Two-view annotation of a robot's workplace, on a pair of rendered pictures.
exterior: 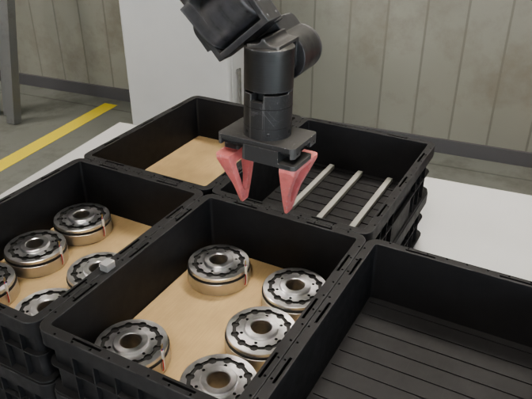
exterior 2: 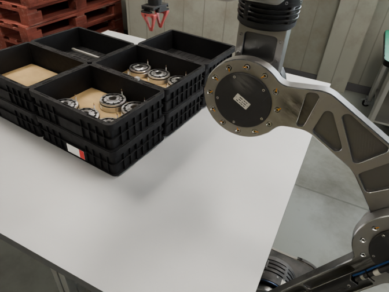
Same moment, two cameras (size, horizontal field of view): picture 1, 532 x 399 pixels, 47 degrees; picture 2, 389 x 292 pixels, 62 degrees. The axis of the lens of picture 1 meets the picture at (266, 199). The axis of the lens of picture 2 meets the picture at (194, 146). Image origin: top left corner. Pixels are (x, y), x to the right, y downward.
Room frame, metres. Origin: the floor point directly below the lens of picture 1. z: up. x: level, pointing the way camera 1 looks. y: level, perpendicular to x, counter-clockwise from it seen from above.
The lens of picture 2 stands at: (0.44, 1.37, 1.50)
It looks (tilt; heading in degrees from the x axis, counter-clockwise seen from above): 37 degrees down; 271
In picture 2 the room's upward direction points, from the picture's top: 4 degrees clockwise
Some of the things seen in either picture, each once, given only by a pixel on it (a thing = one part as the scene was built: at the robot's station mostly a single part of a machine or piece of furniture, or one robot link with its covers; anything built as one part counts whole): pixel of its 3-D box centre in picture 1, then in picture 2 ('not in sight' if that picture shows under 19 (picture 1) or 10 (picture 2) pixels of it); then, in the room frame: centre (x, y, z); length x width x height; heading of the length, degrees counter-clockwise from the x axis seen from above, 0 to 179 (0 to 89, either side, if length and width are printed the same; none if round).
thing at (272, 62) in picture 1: (271, 65); not in sight; (0.68, -0.01, 1.24); 0.07 x 0.06 x 0.07; 156
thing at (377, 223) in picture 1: (331, 170); (83, 44); (1.04, -0.12, 0.92); 0.40 x 0.30 x 0.02; 151
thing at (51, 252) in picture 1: (35, 246); (84, 115); (0.87, 0.40, 0.86); 0.10 x 0.10 x 0.01
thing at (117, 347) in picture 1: (131, 342); not in sight; (0.63, 0.19, 0.86); 0.05 x 0.05 x 0.01
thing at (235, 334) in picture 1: (261, 330); (158, 73); (0.66, 0.01, 0.86); 0.10 x 0.10 x 0.01
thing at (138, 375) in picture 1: (218, 283); (149, 66); (0.69, 0.07, 0.92); 0.40 x 0.30 x 0.02; 151
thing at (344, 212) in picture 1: (329, 194); (85, 54); (1.04, -0.12, 0.87); 0.40 x 0.30 x 0.11; 151
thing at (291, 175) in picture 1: (279, 175); (158, 17); (0.66, -0.02, 1.10); 0.07 x 0.07 x 0.09; 61
